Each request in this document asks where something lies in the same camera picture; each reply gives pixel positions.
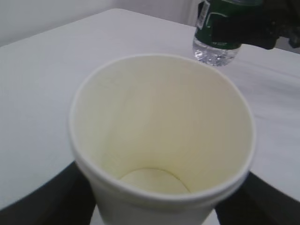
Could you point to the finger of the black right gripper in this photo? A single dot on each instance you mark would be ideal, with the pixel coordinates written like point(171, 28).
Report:
point(252, 29)

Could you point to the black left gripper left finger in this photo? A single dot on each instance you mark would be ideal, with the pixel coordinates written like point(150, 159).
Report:
point(67, 199)

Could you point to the white paper cup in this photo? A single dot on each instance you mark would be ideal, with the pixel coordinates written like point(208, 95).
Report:
point(161, 139)

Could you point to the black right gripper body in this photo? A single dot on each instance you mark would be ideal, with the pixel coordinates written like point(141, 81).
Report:
point(278, 18)

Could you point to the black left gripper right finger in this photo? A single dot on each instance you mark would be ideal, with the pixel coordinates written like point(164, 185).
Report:
point(258, 203)

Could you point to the clear water bottle green label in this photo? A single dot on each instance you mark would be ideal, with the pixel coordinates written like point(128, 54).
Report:
point(205, 50)

